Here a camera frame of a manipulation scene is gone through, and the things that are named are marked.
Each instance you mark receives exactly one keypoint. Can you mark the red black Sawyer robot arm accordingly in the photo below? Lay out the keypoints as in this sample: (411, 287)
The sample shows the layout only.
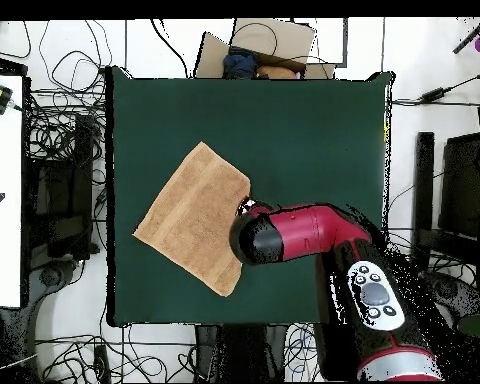
(304, 232)

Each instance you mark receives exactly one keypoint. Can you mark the black monitor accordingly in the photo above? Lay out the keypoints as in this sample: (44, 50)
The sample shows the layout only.
(462, 188)

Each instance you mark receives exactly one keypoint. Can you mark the black power strip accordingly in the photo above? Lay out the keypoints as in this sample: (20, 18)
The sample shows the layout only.
(102, 362)

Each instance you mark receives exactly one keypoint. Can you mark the tan terry towel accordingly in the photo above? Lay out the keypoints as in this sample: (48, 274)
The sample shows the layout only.
(196, 216)

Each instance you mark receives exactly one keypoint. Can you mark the black upright bar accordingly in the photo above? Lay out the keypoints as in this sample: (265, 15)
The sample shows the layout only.
(424, 180)

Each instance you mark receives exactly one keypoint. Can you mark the orange garment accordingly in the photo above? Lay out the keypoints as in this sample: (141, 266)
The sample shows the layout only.
(276, 72)

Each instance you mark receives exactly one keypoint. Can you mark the navy blue garment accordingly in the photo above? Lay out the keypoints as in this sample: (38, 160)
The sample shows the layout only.
(240, 64)

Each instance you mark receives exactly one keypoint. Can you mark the dark green table cloth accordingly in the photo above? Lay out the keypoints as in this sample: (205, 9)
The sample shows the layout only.
(304, 140)

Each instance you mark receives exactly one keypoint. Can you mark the black rod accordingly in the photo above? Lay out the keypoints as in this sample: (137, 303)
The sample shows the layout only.
(470, 38)

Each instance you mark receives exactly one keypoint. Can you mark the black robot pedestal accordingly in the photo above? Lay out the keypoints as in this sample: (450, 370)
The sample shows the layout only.
(240, 352)

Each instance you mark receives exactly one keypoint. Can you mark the brown cardboard box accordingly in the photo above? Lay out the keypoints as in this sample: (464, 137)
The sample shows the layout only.
(288, 40)

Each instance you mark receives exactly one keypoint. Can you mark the white side table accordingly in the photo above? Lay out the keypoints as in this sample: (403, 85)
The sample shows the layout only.
(2, 180)

